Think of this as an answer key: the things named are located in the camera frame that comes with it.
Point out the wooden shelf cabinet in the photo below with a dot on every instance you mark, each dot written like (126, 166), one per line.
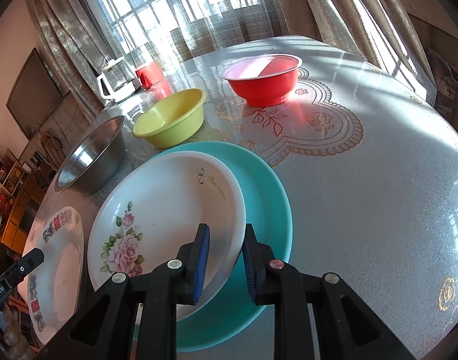
(19, 202)

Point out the white sheer curtain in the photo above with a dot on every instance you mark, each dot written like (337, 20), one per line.
(214, 11)

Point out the red mug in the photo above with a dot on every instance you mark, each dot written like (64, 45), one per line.
(150, 75)

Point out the white rose print plate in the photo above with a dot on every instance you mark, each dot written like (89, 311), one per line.
(157, 202)

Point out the grey patterned curtain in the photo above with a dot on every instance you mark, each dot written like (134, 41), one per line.
(349, 18)
(60, 37)

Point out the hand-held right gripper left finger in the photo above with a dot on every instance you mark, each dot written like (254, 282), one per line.
(201, 266)

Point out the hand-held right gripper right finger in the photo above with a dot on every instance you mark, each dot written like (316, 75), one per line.
(248, 270)

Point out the teal plate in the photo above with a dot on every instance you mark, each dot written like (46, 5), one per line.
(266, 202)

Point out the yellow plate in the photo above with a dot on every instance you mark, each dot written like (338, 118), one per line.
(172, 135)

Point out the steel bowl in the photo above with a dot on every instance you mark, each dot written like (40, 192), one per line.
(98, 165)

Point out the white plate with red characters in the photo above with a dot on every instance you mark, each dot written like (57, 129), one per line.
(64, 262)

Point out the red plastic bowl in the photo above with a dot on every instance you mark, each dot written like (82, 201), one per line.
(266, 90)

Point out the woven chair back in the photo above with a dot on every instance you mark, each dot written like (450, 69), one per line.
(191, 41)

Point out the white glass kettle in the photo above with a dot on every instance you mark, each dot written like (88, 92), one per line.
(118, 82)

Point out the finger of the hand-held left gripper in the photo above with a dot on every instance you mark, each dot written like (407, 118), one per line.
(26, 264)

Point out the wall television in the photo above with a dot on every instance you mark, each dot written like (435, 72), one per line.
(34, 93)

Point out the grey floral tablecloth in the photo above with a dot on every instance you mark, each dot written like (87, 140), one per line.
(364, 180)

